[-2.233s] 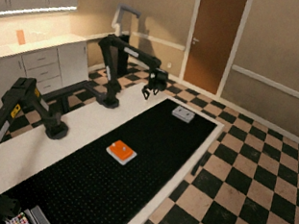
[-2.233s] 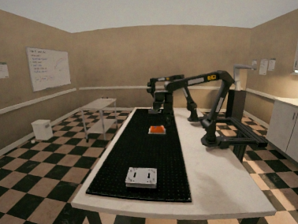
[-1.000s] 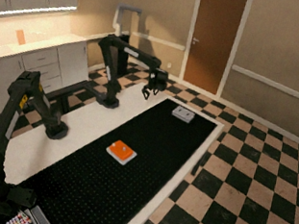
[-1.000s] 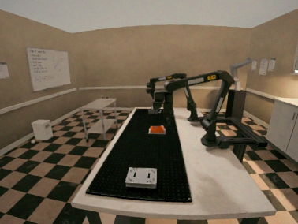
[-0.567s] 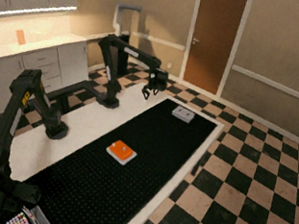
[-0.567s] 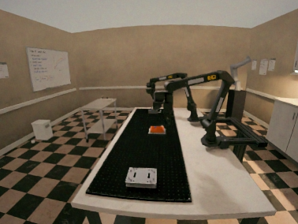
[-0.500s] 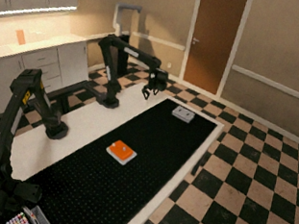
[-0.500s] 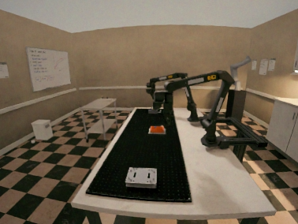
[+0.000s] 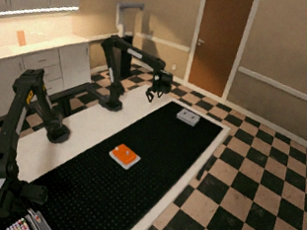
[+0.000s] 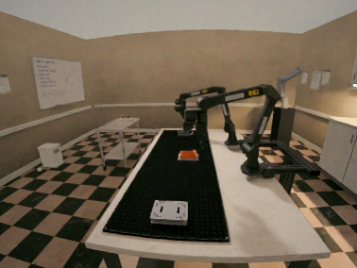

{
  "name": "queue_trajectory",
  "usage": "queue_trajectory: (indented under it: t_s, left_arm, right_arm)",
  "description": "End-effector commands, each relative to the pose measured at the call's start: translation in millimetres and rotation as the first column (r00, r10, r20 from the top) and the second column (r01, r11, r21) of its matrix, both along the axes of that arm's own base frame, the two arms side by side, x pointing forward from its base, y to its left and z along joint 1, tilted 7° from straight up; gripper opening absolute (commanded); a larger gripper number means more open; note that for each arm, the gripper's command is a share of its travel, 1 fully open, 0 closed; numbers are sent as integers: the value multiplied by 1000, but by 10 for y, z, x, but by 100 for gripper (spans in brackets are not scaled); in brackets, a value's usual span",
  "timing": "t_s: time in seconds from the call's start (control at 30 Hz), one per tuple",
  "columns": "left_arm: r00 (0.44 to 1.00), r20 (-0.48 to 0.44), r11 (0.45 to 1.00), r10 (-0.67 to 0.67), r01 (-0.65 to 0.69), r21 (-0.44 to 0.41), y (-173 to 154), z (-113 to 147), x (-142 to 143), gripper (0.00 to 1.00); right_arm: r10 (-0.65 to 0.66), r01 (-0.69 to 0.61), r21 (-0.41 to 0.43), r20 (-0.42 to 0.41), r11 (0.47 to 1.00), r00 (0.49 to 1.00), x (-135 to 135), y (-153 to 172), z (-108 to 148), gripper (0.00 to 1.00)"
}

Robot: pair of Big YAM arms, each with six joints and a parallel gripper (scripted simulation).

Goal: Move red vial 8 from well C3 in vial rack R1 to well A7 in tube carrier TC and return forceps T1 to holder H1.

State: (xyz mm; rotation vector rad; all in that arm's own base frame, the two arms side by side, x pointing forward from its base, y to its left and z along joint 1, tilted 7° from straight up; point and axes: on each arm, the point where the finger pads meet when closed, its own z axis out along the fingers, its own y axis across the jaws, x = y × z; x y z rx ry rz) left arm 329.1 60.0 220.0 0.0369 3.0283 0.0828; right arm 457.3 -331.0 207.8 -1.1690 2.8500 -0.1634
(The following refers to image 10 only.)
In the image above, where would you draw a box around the orange tube rack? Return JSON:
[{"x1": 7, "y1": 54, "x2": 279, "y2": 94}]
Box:
[{"x1": 180, "y1": 151, "x2": 196, "y2": 159}]

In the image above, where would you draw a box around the white slotted holder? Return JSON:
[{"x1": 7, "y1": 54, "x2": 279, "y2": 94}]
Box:
[{"x1": 178, "y1": 131, "x2": 189, "y2": 136}]

